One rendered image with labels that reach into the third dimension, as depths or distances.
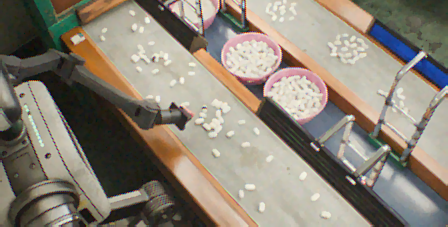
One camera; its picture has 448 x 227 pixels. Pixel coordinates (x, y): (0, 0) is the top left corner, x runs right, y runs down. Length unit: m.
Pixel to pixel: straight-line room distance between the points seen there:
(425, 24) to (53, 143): 2.89
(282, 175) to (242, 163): 0.16
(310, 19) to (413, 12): 1.44
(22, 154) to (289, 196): 0.99
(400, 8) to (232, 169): 2.18
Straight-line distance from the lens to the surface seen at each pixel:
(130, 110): 1.65
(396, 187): 1.89
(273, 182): 1.75
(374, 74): 2.09
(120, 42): 2.25
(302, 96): 1.97
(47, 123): 1.14
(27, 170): 1.09
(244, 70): 2.04
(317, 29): 2.22
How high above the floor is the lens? 2.32
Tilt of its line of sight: 54 degrees down
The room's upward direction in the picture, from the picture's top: 6 degrees counter-clockwise
